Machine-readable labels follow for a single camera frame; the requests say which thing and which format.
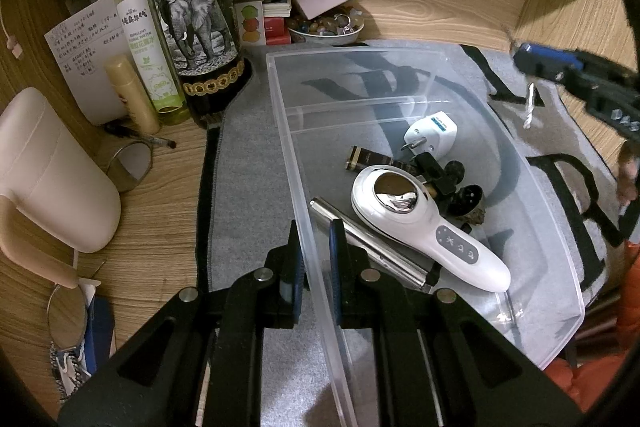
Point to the green spray bottle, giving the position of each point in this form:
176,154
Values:
145,57

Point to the red box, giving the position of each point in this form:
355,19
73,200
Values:
277,32

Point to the black pen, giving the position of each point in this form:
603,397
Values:
142,137

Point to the white plug adapter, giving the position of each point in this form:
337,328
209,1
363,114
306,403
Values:
437,129

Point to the orange jacket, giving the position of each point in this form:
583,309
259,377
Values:
600,382

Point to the blue flat box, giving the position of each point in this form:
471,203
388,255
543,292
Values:
101,337

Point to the small round metal-rimmed mirror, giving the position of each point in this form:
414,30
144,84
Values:
131,167

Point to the metal drill bit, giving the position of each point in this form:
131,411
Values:
530,104

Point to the white handwritten note paper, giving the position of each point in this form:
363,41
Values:
75,57

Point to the small stack of cards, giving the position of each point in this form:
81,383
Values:
277,7

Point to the silver metal pen torch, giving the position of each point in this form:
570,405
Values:
370,247

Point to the triangular camouflage packet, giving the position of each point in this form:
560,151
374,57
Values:
475,217

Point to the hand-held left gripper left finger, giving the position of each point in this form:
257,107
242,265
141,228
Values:
296,279

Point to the clear plastic storage bin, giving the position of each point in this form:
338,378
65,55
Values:
325,132

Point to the grey cloth with black letters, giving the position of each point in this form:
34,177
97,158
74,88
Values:
250,187

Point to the black and gold battery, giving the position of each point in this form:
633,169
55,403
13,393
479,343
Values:
372,157

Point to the beige tube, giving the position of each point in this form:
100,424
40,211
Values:
129,92

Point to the black clamp mount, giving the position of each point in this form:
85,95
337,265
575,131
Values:
445,182

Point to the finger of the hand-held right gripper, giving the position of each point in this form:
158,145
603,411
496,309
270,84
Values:
550,57

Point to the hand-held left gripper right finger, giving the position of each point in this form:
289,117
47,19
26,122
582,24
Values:
334,279

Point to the fruit printed card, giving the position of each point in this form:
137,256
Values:
250,22

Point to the person's right hand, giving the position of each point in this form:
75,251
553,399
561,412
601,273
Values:
628,179

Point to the white handheld massager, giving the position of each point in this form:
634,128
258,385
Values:
450,242

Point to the white bowl of beads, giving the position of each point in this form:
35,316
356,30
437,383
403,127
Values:
325,36

